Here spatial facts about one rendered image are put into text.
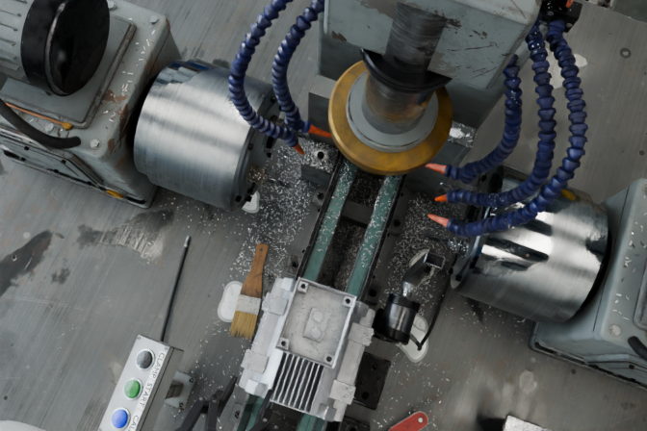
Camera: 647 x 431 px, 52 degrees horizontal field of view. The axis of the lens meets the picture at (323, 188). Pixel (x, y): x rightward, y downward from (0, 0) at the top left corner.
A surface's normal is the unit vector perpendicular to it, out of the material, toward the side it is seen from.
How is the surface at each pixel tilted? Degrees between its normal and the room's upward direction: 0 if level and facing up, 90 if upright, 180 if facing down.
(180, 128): 20
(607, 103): 0
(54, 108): 0
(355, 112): 0
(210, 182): 54
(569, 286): 36
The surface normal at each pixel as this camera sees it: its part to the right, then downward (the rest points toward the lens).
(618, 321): 0.02, -0.25
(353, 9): -0.34, 0.91
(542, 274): -0.16, 0.26
